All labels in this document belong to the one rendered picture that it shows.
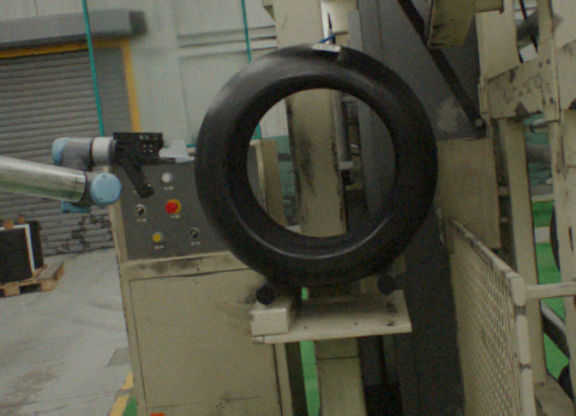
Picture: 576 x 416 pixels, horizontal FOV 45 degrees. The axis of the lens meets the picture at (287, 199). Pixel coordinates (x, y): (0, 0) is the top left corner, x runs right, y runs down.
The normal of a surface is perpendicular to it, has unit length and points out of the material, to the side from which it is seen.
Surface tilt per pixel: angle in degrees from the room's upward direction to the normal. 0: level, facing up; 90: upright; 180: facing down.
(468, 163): 90
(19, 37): 90
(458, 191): 90
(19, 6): 90
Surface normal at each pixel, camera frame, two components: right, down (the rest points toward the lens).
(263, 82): -0.20, -0.07
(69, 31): 0.07, 0.07
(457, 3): 0.07, 0.97
